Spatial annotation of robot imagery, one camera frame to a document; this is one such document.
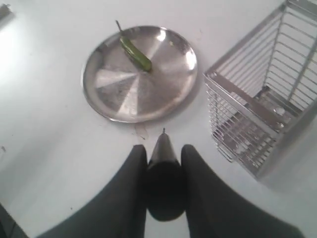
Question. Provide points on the round steel plate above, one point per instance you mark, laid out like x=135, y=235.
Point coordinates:
x=116, y=88

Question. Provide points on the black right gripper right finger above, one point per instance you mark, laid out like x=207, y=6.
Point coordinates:
x=215, y=210

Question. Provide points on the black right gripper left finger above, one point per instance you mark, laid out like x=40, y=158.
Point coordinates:
x=118, y=211

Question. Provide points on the black handled kitchen knife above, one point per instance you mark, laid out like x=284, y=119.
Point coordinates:
x=164, y=182

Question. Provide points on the green chili pepper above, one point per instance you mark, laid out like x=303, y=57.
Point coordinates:
x=133, y=52

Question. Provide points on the wire metal utensil holder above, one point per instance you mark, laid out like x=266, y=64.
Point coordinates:
x=263, y=92

